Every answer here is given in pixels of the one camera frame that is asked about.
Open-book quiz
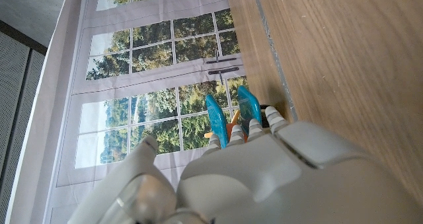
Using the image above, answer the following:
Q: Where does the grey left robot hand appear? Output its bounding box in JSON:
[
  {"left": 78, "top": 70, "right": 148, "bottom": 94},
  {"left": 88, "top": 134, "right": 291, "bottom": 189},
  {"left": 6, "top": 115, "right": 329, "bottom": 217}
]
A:
[{"left": 67, "top": 105, "right": 423, "bottom": 224}]

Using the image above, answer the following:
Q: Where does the teal orange toy plane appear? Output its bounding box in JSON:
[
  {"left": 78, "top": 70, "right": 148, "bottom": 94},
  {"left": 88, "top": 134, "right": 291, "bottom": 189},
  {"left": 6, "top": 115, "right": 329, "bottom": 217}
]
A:
[{"left": 204, "top": 85, "right": 274, "bottom": 149}]

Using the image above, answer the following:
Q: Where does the printed forest window backdrop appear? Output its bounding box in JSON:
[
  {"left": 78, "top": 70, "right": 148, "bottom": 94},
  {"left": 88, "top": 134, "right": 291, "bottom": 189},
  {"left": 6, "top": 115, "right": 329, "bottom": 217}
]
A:
[{"left": 42, "top": 0, "right": 252, "bottom": 224}]

